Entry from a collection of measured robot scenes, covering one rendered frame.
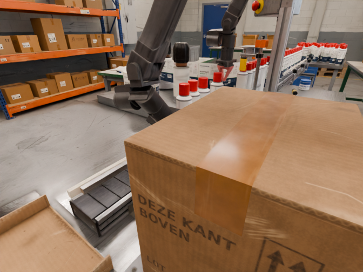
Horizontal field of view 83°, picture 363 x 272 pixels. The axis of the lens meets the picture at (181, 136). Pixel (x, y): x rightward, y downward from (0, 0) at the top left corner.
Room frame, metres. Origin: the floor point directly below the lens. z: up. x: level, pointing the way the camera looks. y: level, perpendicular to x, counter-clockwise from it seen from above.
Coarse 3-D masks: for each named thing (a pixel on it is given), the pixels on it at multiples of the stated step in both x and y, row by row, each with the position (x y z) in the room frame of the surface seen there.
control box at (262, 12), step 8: (256, 0) 1.08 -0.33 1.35; (264, 0) 1.02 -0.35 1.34; (272, 0) 0.98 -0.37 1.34; (280, 0) 0.93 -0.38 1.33; (296, 0) 0.95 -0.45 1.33; (264, 8) 1.02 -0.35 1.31; (272, 8) 0.97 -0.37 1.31; (296, 8) 0.95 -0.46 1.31; (256, 16) 1.07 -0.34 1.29; (264, 16) 1.05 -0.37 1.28; (272, 16) 1.05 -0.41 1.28
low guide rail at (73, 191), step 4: (120, 160) 0.46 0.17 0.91; (124, 160) 0.46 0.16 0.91; (112, 164) 0.44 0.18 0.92; (116, 164) 0.44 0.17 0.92; (108, 168) 0.42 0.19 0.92; (100, 172) 0.41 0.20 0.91; (104, 172) 0.41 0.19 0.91; (92, 176) 0.39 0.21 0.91; (96, 176) 0.39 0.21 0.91; (84, 180) 0.38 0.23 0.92; (88, 180) 0.38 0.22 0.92; (80, 184) 0.36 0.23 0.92; (84, 184) 0.37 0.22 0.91; (72, 188) 0.35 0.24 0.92; (76, 188) 0.35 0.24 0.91; (68, 192) 0.34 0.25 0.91; (72, 192) 0.34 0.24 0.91; (76, 192) 0.35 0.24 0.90; (80, 192) 0.36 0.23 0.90; (72, 196) 0.34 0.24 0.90
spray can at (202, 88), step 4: (200, 80) 0.70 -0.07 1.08; (204, 80) 0.70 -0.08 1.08; (200, 84) 0.70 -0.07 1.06; (204, 84) 0.70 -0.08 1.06; (200, 88) 0.70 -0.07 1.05; (204, 88) 0.70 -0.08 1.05; (200, 92) 0.69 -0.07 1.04; (204, 92) 0.69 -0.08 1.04; (208, 92) 0.70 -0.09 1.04; (200, 96) 0.69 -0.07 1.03; (204, 96) 0.69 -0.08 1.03
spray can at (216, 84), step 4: (216, 72) 0.81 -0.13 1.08; (220, 72) 0.81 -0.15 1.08; (216, 76) 0.79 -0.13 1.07; (220, 76) 0.80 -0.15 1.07; (216, 80) 0.79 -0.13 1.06; (220, 80) 0.80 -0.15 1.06; (212, 84) 0.80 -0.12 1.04; (216, 84) 0.79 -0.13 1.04; (220, 84) 0.79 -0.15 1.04; (212, 88) 0.79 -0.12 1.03; (216, 88) 0.78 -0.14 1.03
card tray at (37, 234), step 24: (24, 216) 0.33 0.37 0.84; (48, 216) 0.34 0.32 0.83; (0, 240) 0.28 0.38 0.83; (24, 240) 0.28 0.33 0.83; (48, 240) 0.28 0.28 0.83; (72, 240) 0.28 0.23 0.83; (0, 264) 0.23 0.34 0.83; (24, 264) 0.23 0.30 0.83; (48, 264) 0.23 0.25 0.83; (72, 264) 0.23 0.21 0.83; (96, 264) 0.23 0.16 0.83
